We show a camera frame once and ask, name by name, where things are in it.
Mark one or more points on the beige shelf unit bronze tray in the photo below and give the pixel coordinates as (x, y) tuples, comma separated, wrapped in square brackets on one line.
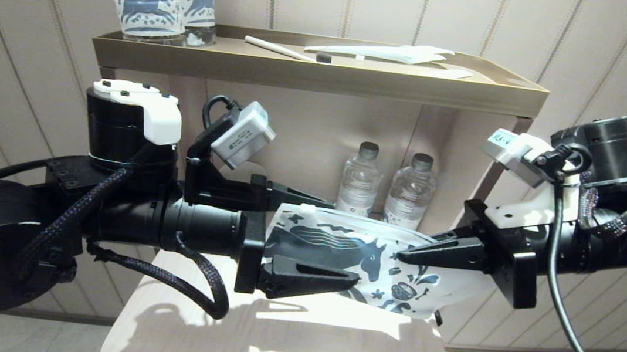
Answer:
[(330, 77)]

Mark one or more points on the black power plug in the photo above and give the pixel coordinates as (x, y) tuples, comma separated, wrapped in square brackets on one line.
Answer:
[(438, 319)]

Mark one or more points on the white blue-patterned plastic bag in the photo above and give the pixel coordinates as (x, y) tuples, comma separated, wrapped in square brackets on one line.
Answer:
[(341, 244)]

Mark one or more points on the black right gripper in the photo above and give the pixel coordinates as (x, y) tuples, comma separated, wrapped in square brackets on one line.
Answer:
[(514, 276)]

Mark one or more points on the white packet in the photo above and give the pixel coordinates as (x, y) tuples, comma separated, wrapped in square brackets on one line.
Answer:
[(386, 52)]

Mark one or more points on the white toothbrush dark bristles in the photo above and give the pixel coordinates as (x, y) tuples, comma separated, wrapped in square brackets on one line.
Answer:
[(278, 48)]

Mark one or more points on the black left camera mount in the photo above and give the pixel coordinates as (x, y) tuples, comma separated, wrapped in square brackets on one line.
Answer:
[(212, 188)]

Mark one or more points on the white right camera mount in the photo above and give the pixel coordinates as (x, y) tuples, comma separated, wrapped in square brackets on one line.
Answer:
[(527, 215)]

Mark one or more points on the flat white sachet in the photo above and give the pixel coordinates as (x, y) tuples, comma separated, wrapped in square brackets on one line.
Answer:
[(455, 73)]

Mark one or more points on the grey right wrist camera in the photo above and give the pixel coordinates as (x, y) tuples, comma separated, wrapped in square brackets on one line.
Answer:
[(514, 151)]

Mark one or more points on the small clear water bottle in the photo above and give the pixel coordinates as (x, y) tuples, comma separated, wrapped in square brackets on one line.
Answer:
[(359, 187), (408, 198)]

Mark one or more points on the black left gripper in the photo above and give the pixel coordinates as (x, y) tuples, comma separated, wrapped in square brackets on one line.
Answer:
[(252, 251)]

